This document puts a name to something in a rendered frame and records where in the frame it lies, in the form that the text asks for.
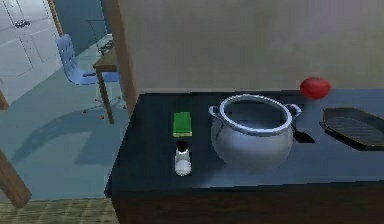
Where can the green sponge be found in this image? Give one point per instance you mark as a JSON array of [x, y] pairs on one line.
[[182, 124]]

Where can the white salt shaker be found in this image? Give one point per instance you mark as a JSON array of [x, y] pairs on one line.
[[183, 160]]

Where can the silver cooking pot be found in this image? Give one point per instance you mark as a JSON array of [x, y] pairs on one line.
[[253, 143]]

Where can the dark kitchen counter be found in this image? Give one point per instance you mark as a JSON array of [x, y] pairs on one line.
[[153, 186]]

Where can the brown wooden table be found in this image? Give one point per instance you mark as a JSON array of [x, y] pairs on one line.
[[107, 63]]

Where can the black spatula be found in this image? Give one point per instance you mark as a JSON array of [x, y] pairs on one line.
[[302, 135]]

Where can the red tomato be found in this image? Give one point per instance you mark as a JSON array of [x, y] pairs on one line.
[[314, 87]]

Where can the blue office chair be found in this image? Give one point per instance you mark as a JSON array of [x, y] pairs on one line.
[[71, 66]]

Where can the black grill pan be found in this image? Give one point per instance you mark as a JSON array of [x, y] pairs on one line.
[[356, 128]]

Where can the white room door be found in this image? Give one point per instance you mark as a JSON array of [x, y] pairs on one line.
[[23, 50]]

